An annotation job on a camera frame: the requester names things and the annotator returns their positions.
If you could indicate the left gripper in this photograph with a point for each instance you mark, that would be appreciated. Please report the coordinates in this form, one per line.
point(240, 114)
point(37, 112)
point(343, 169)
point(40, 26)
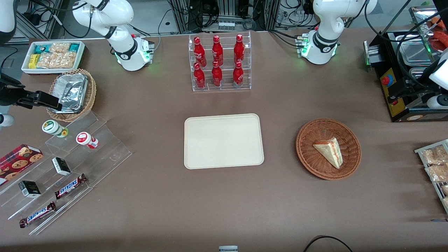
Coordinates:
point(408, 85)

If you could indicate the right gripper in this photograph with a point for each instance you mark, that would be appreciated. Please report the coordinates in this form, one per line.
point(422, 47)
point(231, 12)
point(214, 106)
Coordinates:
point(9, 94)

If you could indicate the triangular sandwich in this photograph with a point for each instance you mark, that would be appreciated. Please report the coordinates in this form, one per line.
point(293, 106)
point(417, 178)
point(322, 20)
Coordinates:
point(330, 152)

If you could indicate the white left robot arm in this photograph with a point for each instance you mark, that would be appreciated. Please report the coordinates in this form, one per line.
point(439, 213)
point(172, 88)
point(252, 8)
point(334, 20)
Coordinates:
point(325, 38)

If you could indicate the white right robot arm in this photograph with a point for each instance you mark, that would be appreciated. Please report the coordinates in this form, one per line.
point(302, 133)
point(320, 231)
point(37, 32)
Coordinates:
point(122, 49)

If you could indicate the silver foil tray stack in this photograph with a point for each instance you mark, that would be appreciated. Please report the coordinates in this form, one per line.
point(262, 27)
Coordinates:
point(71, 92)

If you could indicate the light tan wicker basket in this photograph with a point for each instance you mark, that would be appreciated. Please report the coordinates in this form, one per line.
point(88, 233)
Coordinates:
point(91, 94)

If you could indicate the tray of wrapped pastries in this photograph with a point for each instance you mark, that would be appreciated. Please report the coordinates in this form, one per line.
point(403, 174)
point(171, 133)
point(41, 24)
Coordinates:
point(437, 189)

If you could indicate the brown round wicker basket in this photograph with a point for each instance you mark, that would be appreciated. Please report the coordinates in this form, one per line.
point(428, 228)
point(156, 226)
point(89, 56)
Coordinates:
point(315, 164)

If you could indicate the cream plastic tray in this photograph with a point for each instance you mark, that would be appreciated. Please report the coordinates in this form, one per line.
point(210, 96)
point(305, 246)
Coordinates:
point(224, 141)

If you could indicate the steel food pan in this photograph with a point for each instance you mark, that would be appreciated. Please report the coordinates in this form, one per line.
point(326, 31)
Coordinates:
point(418, 74)
point(414, 52)

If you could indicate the black food warmer cabinet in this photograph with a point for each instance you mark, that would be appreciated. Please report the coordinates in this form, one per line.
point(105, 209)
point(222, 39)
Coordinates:
point(393, 108)

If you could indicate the green lid yogurt cup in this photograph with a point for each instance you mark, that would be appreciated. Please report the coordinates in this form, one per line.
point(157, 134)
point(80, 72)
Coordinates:
point(51, 127)

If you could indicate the white rectangular snack bin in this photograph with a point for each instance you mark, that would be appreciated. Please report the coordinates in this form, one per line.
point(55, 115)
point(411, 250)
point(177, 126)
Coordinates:
point(26, 70)

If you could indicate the yellow snack packet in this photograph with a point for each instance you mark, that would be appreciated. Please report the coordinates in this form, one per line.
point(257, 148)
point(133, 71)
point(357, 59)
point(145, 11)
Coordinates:
point(33, 61)

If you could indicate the large clear cracker bag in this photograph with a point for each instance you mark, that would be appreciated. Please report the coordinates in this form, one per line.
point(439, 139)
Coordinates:
point(56, 60)

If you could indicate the teal snack packet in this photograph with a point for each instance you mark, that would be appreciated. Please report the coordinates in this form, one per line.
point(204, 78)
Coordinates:
point(41, 48)
point(74, 47)

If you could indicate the small clear cracker bag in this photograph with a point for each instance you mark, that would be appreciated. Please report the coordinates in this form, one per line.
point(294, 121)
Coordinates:
point(59, 47)

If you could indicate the red lid yogurt cup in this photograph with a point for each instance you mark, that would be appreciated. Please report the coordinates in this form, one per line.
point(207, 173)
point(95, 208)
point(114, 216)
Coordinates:
point(84, 138)

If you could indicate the red cookie box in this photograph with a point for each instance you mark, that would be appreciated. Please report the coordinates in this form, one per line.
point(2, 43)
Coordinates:
point(19, 161)

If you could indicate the small black box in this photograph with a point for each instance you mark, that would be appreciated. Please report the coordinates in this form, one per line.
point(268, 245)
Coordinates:
point(61, 166)
point(29, 189)

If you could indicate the clear bag of crackers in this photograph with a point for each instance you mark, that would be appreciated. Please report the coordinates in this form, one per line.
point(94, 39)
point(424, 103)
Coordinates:
point(437, 173)
point(445, 189)
point(434, 155)

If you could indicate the clear acrylic stepped stand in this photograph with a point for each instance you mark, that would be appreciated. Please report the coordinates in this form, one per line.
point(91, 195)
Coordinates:
point(105, 154)

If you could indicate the brown snickers bar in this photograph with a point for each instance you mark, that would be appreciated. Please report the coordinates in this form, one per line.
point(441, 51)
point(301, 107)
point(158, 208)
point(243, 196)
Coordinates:
point(70, 186)
point(37, 214)

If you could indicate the red cola bottle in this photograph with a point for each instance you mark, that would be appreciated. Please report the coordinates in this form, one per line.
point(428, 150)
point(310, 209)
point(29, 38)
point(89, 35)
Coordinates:
point(216, 76)
point(239, 50)
point(217, 51)
point(199, 52)
point(238, 76)
point(199, 77)

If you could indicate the clear acrylic bottle rack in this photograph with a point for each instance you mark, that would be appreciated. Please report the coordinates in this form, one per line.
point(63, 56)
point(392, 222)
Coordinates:
point(227, 87)

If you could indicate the white power strip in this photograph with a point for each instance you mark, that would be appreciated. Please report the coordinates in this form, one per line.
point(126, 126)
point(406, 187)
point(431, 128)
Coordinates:
point(226, 25)

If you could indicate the small grey box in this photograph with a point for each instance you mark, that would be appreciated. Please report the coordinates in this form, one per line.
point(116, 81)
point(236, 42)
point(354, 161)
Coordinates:
point(228, 249)

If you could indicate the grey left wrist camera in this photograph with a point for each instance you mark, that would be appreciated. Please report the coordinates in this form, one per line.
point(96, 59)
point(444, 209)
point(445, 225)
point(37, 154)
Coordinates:
point(438, 102)

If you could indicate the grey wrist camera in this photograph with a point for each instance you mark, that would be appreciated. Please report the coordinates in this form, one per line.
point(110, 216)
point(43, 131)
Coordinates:
point(438, 102)
point(5, 120)

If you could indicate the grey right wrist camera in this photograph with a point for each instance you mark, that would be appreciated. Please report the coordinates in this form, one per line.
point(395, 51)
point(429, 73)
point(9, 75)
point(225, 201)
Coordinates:
point(5, 120)

